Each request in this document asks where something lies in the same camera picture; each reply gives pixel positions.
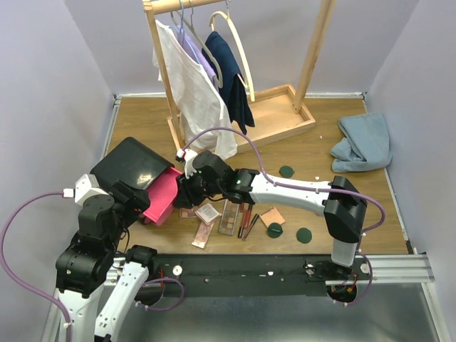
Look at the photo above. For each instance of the red lip gloss middle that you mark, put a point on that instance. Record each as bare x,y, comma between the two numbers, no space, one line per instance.
246,215

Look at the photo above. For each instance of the grey hanger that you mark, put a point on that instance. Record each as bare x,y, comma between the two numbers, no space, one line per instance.
207,53

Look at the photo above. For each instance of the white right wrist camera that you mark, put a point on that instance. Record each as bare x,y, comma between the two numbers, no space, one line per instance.
186,157

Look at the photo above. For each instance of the white t-shirt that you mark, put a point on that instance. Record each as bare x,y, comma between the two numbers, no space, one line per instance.
199,102

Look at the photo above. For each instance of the rose gold square compact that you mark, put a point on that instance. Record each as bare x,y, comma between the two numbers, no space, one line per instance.
272,216

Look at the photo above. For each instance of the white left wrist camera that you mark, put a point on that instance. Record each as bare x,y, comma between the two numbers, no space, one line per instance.
87,186

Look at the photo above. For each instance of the brown eyeshadow palette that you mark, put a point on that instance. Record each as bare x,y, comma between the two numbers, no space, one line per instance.
228,219

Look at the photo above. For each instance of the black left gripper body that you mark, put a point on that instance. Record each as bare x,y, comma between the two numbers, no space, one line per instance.
136,203

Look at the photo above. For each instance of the cream wooden hanger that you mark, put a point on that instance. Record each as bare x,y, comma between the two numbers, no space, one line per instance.
245,79

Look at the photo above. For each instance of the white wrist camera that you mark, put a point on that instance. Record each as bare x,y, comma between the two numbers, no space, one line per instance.
87,186
186,157

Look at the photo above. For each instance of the lavender shirt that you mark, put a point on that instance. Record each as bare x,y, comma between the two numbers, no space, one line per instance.
203,61

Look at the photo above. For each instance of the navy blue garment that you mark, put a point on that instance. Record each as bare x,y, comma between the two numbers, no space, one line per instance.
233,92

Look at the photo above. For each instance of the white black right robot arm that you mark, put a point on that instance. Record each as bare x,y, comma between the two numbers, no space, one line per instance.
206,175

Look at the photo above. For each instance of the small square blush compact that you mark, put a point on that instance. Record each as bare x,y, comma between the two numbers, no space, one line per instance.
207,213

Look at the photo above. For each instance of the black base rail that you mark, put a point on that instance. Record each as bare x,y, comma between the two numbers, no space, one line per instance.
244,275

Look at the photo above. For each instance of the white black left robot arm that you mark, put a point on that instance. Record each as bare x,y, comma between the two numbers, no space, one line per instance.
83,267

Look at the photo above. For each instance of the light blue towel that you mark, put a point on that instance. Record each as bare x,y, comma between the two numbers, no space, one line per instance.
365,145

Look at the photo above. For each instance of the pink palette behind compact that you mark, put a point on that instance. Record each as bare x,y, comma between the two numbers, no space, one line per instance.
188,213

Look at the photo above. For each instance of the blue hanger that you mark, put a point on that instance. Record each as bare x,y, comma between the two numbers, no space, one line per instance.
181,18

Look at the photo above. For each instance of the black organizer box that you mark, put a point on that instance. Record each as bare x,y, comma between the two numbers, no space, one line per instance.
132,163

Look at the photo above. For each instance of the dark red lip liner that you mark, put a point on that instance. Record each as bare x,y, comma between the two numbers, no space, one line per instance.
250,227

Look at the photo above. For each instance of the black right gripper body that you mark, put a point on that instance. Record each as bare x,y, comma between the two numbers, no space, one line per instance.
194,189

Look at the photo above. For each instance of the pink palette lower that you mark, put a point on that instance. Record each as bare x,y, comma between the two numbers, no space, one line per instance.
202,236

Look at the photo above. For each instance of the pink drawer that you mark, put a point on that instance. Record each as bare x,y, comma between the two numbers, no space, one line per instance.
162,192

